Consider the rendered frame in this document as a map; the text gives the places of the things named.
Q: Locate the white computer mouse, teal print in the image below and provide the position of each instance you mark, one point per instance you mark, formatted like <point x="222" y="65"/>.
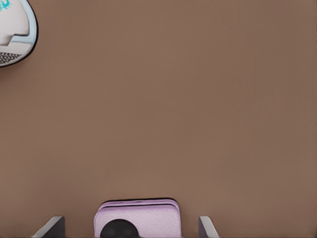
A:
<point x="15" y="27"/>

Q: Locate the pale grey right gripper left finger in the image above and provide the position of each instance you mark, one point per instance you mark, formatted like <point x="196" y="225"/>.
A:
<point x="52" y="228"/>

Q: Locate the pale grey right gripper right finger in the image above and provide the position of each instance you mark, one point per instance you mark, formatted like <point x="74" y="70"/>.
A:
<point x="206" y="228"/>

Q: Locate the lilac phone with black camera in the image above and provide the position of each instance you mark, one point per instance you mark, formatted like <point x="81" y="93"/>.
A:
<point x="153" y="219"/>

